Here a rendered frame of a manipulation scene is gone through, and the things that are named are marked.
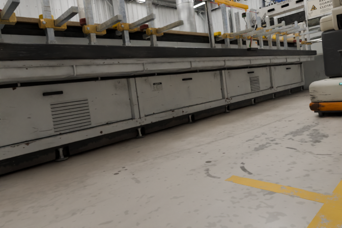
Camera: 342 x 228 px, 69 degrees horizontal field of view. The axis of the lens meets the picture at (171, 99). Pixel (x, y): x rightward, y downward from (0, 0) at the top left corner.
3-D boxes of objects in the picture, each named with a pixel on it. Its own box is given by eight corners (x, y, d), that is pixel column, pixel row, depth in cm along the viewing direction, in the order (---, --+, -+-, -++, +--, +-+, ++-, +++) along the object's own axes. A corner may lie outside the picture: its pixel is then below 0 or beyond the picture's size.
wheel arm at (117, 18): (123, 21, 138) (122, 13, 138) (118, 21, 136) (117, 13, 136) (89, 39, 170) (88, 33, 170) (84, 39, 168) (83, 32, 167)
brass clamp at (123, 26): (137, 30, 175) (136, 23, 175) (121, 29, 166) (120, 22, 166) (133, 32, 180) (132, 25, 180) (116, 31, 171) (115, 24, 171)
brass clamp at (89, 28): (107, 33, 159) (105, 25, 158) (86, 32, 149) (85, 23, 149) (102, 35, 163) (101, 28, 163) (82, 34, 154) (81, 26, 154)
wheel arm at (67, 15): (79, 14, 121) (78, 5, 121) (72, 13, 119) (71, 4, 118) (50, 35, 153) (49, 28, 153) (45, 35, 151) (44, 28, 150)
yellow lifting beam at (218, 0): (248, 11, 806) (247, 1, 805) (218, 4, 690) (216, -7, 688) (246, 12, 813) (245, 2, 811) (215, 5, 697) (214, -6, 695)
